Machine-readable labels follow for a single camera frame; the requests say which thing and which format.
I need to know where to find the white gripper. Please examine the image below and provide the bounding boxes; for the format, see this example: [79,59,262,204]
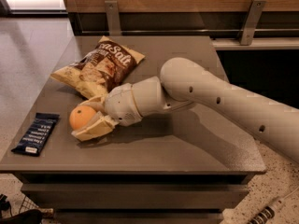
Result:
[71,83,142,141]

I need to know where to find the orange fruit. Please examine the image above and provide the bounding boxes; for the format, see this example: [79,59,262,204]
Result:
[69,105,96,130]

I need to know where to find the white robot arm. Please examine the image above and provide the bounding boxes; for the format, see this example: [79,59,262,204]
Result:
[83,57,299,163]

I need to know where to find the blue rxbar blueberry bar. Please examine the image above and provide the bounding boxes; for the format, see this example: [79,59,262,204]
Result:
[11,113,60,157]

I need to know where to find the sea salt chips bag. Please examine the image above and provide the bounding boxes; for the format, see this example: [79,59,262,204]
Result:
[50,36,145,99]

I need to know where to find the grey drawer cabinet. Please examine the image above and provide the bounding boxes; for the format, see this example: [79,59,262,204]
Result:
[0,35,267,224]

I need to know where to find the white power strip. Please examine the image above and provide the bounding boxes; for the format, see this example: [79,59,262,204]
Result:
[247,187,299,224]

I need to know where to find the left metal bracket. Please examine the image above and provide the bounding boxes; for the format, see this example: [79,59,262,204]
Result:
[105,0,121,36]

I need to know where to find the metal bracket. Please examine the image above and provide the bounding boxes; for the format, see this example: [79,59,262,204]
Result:
[239,0,266,46]
[105,0,121,36]

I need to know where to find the black wire basket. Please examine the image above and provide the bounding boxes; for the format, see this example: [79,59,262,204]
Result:
[0,193,54,224]

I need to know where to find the right metal bracket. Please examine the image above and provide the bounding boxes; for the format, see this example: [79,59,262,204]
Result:
[239,0,266,46]

